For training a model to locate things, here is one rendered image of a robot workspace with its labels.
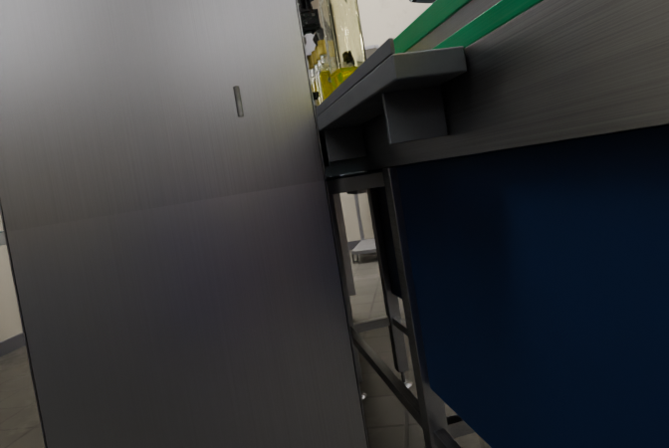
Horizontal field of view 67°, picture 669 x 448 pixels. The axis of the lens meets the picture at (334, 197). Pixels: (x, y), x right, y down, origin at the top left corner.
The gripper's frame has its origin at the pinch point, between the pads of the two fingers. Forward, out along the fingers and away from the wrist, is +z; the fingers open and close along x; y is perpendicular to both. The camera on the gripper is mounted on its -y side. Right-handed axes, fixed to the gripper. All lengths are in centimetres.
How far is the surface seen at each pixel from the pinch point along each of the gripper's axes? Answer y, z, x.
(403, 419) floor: 24, 115, 8
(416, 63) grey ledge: 115, 29, 2
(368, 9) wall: -313, -111, 88
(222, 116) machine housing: 70, 25, -25
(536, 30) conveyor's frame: 127, 30, 9
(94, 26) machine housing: 72, 5, -46
